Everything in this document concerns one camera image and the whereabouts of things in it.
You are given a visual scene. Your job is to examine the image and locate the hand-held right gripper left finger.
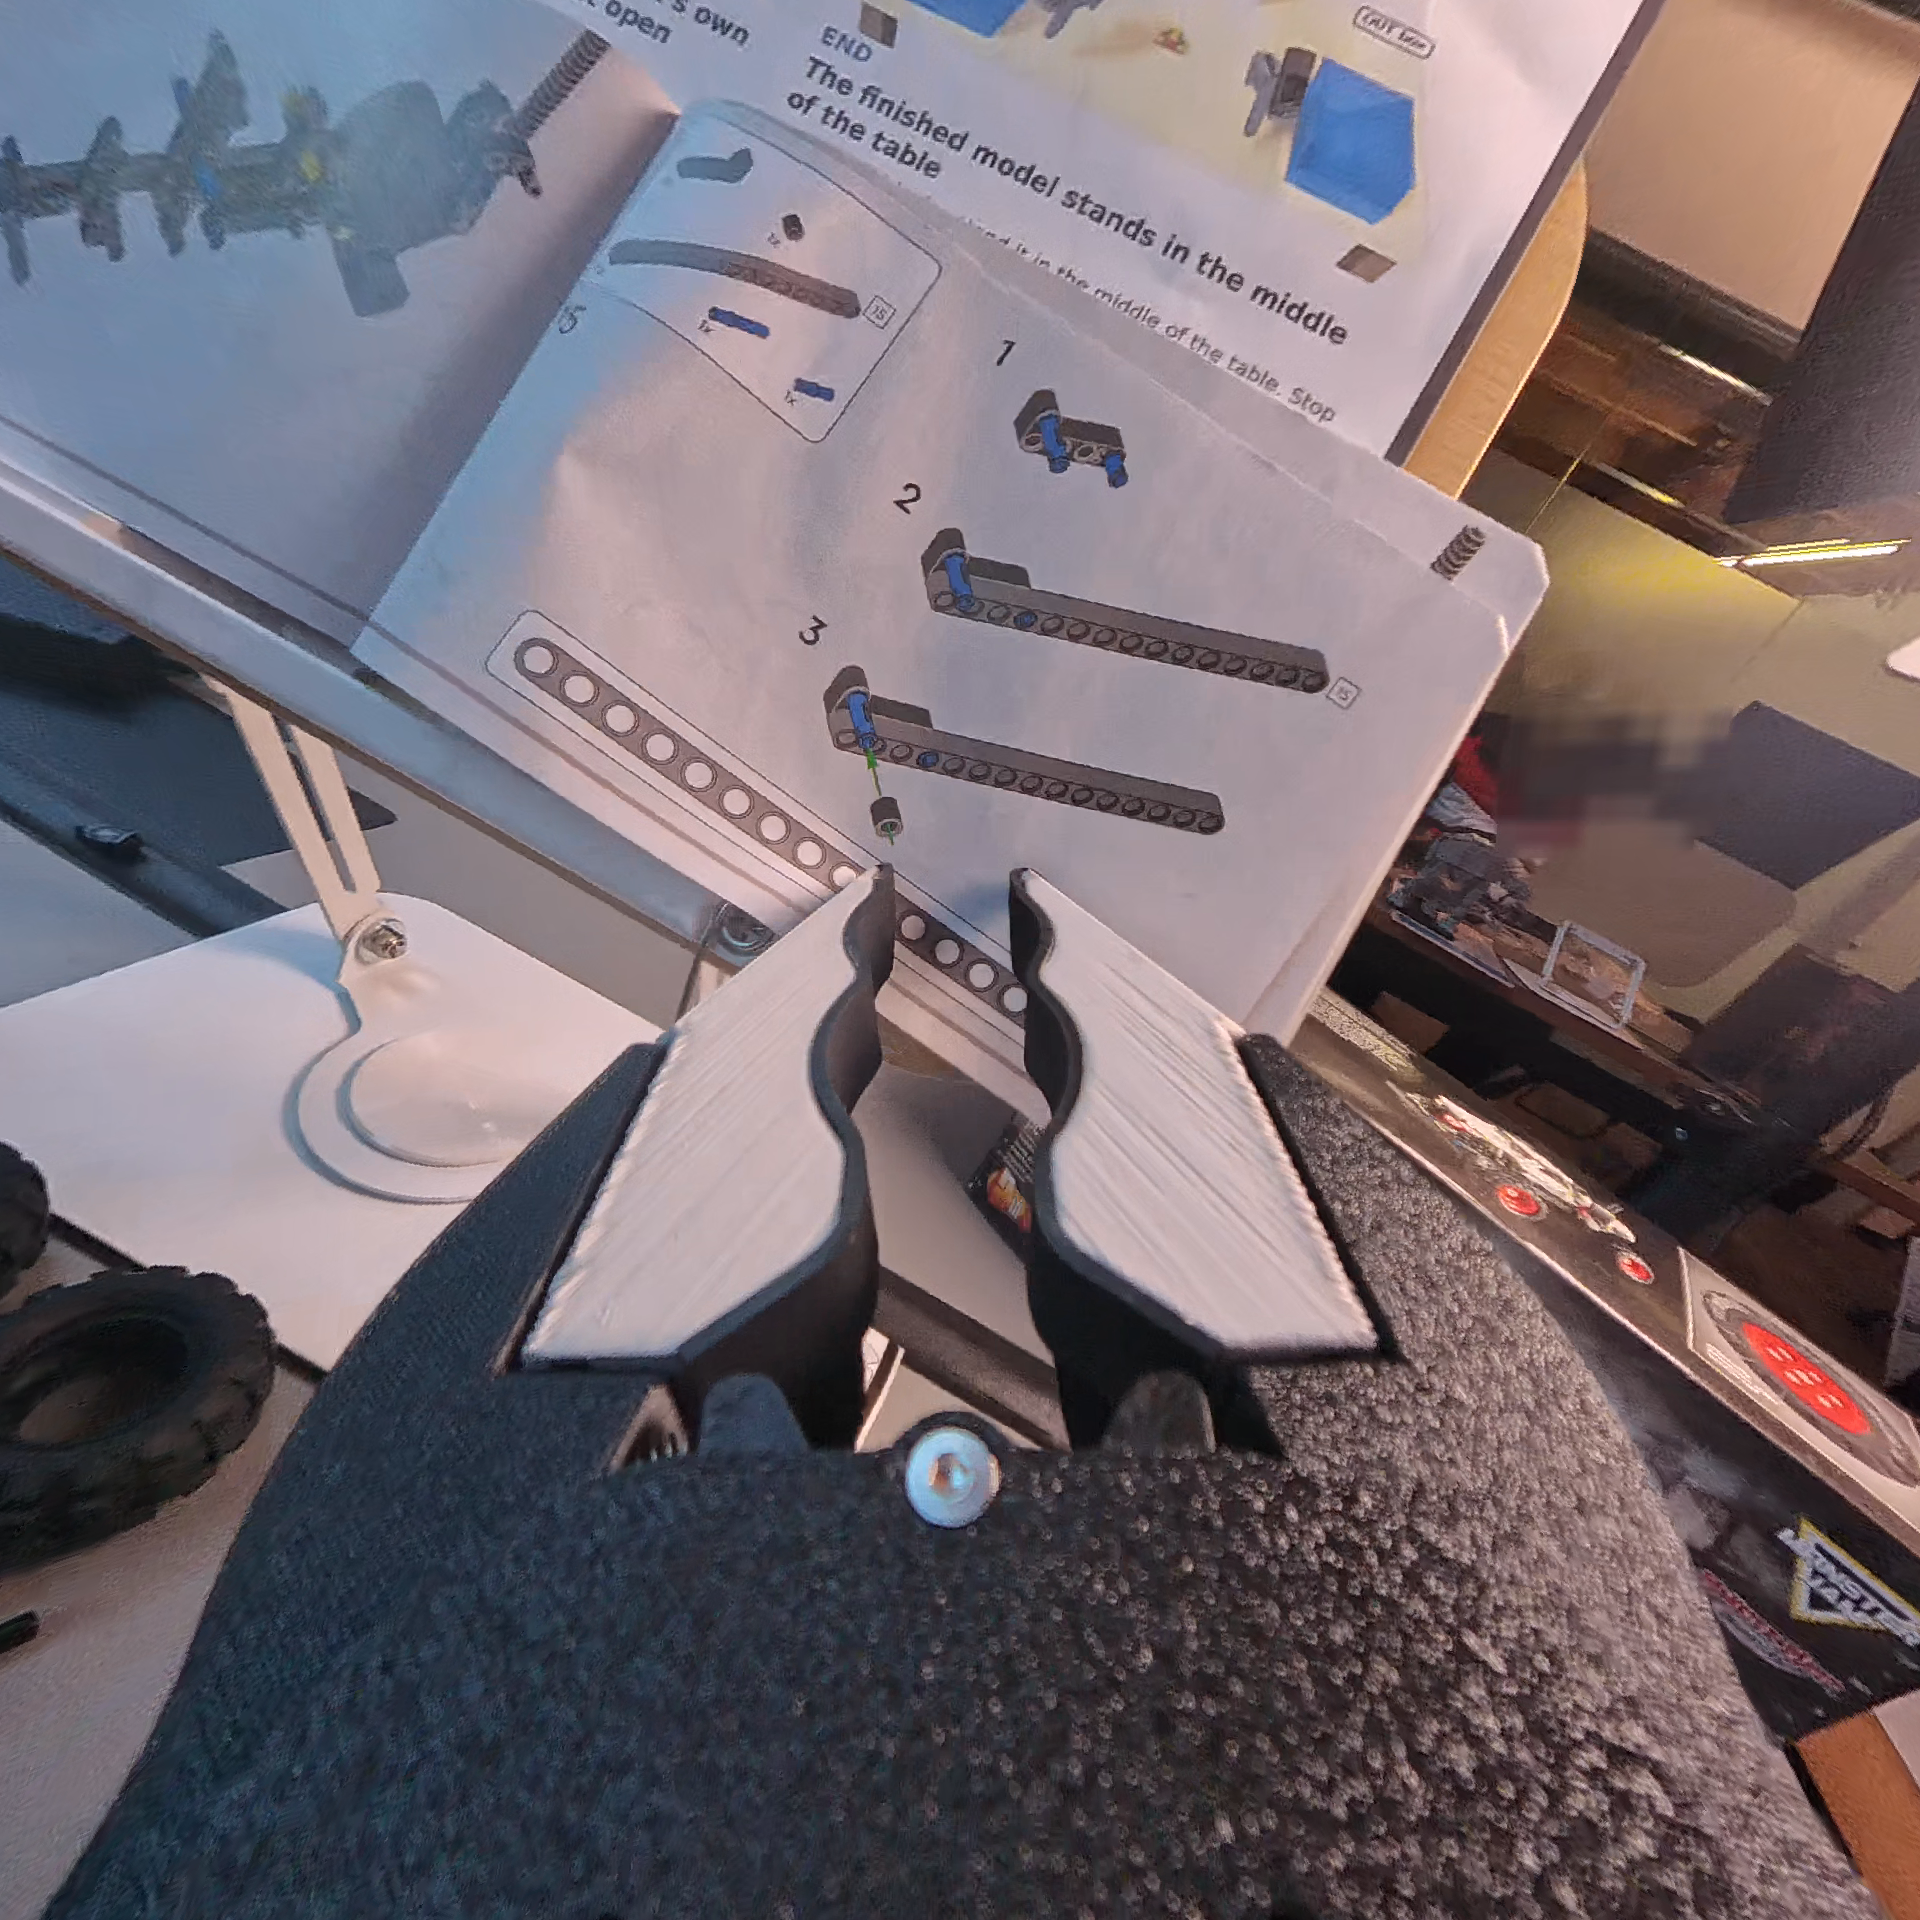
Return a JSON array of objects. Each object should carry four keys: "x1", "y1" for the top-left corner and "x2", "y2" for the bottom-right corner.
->
[{"x1": 519, "y1": 870, "x2": 899, "y2": 1418}]

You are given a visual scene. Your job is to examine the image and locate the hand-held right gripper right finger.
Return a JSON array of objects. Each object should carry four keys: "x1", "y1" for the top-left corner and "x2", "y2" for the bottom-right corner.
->
[{"x1": 1012, "y1": 868, "x2": 1392, "y2": 1418}]

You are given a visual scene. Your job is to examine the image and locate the building instruction booklet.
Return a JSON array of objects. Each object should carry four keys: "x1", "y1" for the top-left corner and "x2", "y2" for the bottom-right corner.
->
[{"x1": 0, "y1": 0, "x2": 1547, "y2": 1038}]

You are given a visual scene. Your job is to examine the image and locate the white printed task sheet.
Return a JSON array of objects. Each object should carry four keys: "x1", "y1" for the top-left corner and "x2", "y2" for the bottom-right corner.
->
[{"x1": 541, "y1": 0, "x2": 1666, "y2": 467}]

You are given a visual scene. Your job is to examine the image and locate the small clear acrylic holder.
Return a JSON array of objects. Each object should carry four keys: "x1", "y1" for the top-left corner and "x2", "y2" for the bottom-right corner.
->
[{"x1": 1540, "y1": 925, "x2": 1652, "y2": 1038}]

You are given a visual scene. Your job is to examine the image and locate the cluttered background workbench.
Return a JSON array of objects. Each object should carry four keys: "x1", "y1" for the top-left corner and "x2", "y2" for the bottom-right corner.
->
[{"x1": 1335, "y1": 690, "x2": 1920, "y2": 1203}]

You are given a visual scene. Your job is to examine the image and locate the toy truck box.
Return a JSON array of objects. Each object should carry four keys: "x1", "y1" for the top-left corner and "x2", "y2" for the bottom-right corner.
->
[{"x1": 959, "y1": 1006, "x2": 1920, "y2": 1742}]

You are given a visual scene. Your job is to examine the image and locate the white book stand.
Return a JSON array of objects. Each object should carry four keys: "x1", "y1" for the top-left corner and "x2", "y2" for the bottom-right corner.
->
[{"x1": 0, "y1": 166, "x2": 1592, "y2": 1277}]

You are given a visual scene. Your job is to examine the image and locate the black toy tyre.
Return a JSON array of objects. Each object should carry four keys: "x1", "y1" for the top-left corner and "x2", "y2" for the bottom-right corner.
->
[
  {"x1": 0, "y1": 1140, "x2": 58, "y2": 1292},
  {"x1": 0, "y1": 1266, "x2": 278, "y2": 1561}
]

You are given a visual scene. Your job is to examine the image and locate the dark blue panel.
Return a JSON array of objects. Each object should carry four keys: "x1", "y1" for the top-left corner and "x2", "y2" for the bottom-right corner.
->
[{"x1": 1575, "y1": 699, "x2": 1920, "y2": 902}]

